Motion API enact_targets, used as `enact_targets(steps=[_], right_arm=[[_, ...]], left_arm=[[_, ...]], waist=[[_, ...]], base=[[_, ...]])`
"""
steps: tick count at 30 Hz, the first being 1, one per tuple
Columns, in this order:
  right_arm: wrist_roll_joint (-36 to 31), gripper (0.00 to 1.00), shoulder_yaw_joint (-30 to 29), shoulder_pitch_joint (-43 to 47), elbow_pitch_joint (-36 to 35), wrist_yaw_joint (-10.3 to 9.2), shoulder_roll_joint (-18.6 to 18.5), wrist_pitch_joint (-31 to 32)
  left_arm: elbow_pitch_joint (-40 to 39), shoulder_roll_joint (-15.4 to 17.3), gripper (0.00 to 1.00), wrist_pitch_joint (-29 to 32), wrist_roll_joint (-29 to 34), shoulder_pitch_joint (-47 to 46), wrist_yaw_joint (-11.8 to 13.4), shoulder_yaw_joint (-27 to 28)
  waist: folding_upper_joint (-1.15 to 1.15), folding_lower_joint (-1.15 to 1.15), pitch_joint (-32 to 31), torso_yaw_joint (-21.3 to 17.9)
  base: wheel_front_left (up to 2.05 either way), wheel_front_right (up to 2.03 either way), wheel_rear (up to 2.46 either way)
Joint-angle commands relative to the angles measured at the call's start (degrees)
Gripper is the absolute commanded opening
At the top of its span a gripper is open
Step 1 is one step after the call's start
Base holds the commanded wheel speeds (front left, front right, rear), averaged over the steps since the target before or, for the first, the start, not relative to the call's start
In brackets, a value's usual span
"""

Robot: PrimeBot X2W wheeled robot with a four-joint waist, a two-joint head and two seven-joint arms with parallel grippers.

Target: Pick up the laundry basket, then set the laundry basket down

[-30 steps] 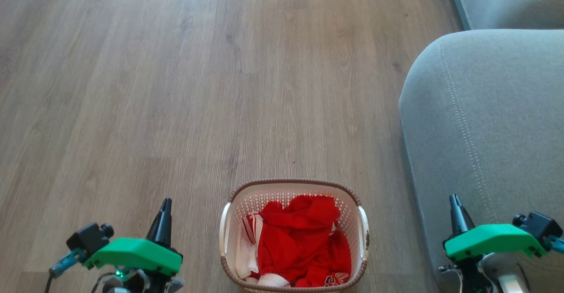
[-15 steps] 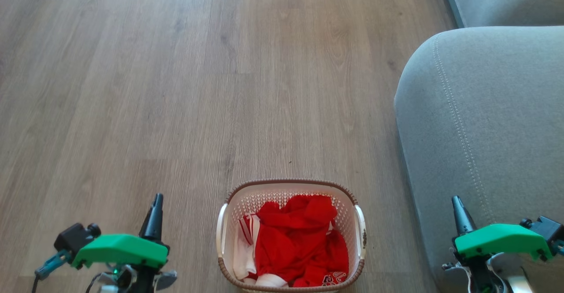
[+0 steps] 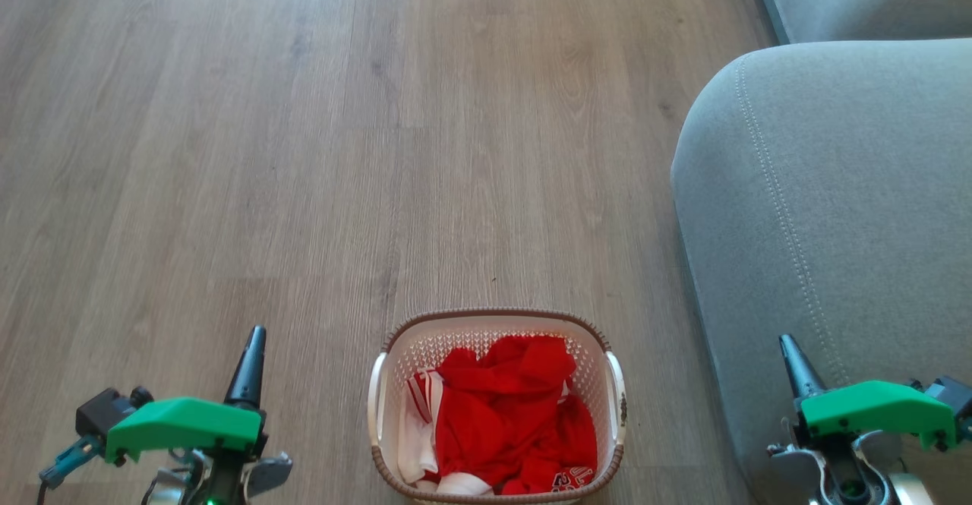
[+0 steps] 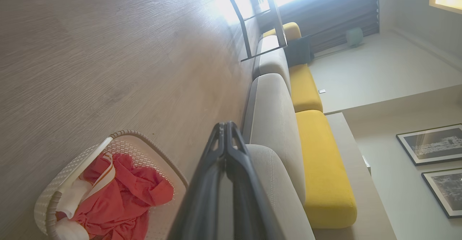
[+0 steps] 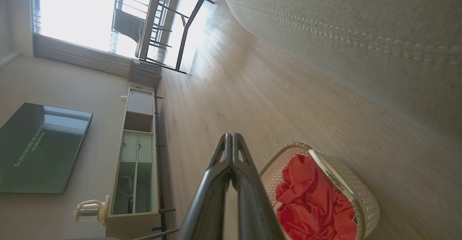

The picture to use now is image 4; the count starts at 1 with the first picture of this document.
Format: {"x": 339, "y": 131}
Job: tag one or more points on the dark pleated curtain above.
{"x": 332, "y": 12}

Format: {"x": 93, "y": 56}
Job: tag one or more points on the pale green round object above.
{"x": 354, "y": 36}

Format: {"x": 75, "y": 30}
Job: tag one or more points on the small yellow sofa back cushion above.
{"x": 290, "y": 30}

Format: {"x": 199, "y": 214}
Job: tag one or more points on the medium yellow sofa back cushion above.
{"x": 305, "y": 88}

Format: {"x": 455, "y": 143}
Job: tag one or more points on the dark teal throw pillow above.
{"x": 297, "y": 50}

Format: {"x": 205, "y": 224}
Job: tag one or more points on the beige ledge behind sofa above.
{"x": 364, "y": 196}

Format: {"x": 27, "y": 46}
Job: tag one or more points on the small white box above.
{"x": 366, "y": 165}

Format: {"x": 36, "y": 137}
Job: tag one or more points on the black framed picture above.
{"x": 445, "y": 191}
{"x": 433, "y": 144}

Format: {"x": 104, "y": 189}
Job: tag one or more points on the grey fabric sofa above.
{"x": 274, "y": 124}

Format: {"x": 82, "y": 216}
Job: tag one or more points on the black metal frame side table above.
{"x": 247, "y": 41}

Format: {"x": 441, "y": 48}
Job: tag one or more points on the white plastic laundry basket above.
{"x": 65, "y": 175}

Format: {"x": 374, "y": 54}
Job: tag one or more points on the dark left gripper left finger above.
{"x": 202, "y": 196}

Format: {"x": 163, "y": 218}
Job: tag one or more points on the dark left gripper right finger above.
{"x": 252, "y": 204}

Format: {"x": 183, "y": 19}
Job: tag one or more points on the white garment with red stripes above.
{"x": 74, "y": 196}

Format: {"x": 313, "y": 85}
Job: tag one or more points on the large yellow sofa back cushion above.
{"x": 325, "y": 168}

